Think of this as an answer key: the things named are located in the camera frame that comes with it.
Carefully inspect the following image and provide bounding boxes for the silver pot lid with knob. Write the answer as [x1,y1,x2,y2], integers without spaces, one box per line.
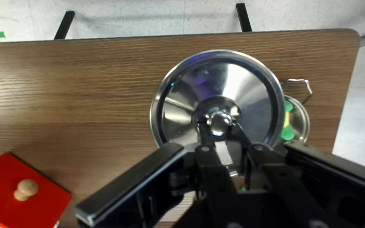
[148,48,286,178]

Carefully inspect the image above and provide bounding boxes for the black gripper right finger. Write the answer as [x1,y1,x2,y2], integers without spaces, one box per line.
[230,121,303,212]

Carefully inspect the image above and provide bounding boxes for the small silver pot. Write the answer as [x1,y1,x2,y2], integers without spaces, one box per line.
[280,77,314,145]

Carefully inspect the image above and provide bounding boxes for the green toy vegetable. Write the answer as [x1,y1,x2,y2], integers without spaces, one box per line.
[280,100,296,141]

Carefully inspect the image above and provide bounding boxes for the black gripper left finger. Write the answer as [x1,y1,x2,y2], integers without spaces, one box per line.
[194,120,239,205]

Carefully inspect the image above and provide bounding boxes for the red-orange wooden drawer with knob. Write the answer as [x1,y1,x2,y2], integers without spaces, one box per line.
[0,150,73,228]

